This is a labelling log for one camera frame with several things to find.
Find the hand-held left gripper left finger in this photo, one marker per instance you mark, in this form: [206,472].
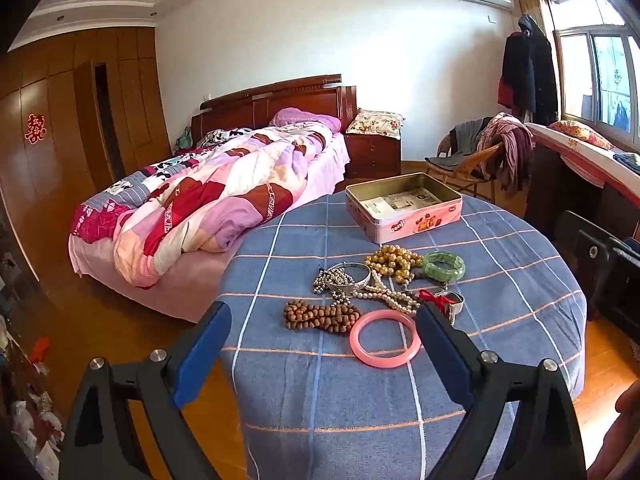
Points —
[200,355]

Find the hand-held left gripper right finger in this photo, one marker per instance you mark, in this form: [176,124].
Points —
[445,355]

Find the pink jade bangle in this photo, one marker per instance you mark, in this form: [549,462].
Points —
[360,347]

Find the silver bangle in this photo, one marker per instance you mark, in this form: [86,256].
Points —
[367,275]

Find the pink metal tin box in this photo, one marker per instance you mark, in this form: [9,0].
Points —
[415,222]

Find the person's right forearm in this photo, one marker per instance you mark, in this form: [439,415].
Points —
[620,435]

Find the blue plaid tablecloth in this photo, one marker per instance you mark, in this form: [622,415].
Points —
[500,270]

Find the dark wooden desk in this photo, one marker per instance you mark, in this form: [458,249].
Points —
[555,180]

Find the blue folded cloth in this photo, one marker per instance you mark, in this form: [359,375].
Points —
[630,161]

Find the red floral cushion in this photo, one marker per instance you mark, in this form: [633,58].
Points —
[582,132]

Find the pink striped garment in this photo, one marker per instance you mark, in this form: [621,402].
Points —
[512,145]

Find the pink patchwork quilt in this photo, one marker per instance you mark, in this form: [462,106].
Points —
[225,190]

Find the rattan chair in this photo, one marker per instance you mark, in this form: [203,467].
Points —
[475,165]

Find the cluttered shelf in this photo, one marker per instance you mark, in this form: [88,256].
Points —
[25,385]

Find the black white patterned blanket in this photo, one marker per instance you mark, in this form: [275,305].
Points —
[175,165]

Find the grey garment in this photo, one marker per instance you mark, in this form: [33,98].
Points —
[462,142]

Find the window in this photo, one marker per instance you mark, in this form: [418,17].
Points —
[600,70]

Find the wooden nightstand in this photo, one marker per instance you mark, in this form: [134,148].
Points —
[372,155]

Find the teal bag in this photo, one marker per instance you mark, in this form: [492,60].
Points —
[184,139]

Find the dark hanging coats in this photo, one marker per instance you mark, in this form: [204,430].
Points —
[530,70]

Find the wooden wardrobe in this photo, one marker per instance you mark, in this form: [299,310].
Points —
[60,160]

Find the floral pillow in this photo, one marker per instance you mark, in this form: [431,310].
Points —
[375,122]

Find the pink pillow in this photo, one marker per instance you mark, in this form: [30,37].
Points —
[305,117]

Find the wooden bed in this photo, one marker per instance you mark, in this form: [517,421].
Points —
[300,97]

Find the red paper decoration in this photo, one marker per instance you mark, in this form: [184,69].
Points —
[36,129]

